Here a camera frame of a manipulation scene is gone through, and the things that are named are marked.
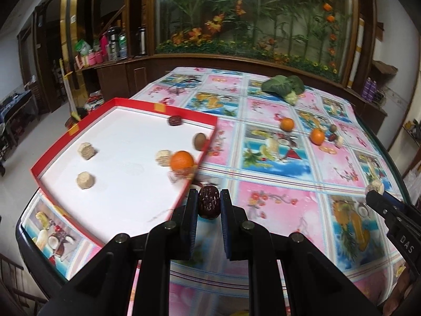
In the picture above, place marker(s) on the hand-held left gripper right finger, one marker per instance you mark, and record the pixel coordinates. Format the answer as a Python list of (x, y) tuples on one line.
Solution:
[(227, 223)]

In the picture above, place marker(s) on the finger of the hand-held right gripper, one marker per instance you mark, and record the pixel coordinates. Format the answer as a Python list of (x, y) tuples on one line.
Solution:
[(378, 204), (398, 201)]

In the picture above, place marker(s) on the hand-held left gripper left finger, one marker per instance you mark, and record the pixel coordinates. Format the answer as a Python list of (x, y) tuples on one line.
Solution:
[(190, 223)]

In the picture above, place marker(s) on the red date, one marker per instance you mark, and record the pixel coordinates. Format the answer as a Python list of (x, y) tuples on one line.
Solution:
[(209, 204), (333, 136), (175, 120)]

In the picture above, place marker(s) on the orange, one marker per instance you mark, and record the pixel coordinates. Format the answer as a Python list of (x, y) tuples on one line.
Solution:
[(287, 124), (317, 136), (181, 161)]

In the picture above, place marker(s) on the red cardboard box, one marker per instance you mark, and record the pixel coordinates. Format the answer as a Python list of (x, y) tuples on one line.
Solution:
[(131, 171)]

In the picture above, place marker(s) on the brown kiwi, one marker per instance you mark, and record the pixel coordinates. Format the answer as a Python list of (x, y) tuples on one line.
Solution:
[(199, 141), (333, 127)]

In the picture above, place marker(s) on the person's right hand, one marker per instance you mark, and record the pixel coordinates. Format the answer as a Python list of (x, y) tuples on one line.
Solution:
[(394, 302)]

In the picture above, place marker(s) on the green leafy vegetable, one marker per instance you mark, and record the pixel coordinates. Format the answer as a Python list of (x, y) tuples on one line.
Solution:
[(283, 85)]

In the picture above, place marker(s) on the wooden display cabinet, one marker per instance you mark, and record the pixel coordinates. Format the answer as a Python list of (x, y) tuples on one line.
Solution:
[(131, 75)]

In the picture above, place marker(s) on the silver thermos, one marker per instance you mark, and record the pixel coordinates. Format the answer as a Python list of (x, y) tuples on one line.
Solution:
[(142, 41)]

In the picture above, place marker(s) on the green bottle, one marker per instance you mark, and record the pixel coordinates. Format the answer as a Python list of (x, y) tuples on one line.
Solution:
[(122, 46)]

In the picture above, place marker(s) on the pink plastic container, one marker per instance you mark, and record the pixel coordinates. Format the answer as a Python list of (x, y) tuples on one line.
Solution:
[(93, 59)]

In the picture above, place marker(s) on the black steel thermos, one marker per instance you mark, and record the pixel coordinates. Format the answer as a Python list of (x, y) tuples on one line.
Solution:
[(113, 42)]

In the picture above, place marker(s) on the pink bottle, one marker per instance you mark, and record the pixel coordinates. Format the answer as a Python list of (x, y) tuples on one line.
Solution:
[(104, 46)]

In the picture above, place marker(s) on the glass flower display case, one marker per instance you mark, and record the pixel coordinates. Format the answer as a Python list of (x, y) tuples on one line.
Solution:
[(263, 23)]

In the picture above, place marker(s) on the green packet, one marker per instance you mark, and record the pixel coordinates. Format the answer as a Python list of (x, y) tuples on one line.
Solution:
[(82, 47)]

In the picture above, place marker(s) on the blue cloth covered table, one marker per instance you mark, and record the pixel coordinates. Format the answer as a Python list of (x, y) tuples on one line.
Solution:
[(13, 105)]

